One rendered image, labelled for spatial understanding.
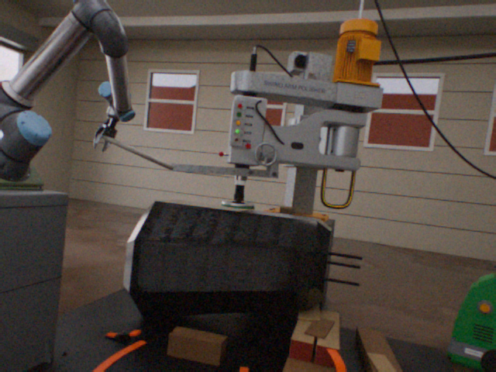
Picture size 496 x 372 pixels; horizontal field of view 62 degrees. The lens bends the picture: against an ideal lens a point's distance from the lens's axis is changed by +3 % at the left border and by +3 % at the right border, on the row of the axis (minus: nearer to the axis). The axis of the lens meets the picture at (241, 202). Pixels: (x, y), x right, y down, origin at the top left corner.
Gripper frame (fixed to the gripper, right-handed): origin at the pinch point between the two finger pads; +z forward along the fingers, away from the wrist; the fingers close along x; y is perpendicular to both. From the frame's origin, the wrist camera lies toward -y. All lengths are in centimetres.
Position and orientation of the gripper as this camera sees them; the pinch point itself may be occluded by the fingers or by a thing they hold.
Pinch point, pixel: (99, 147)
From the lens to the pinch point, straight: 254.9
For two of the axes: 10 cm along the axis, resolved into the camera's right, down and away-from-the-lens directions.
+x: 7.3, 3.0, 6.2
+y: 5.5, 2.7, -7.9
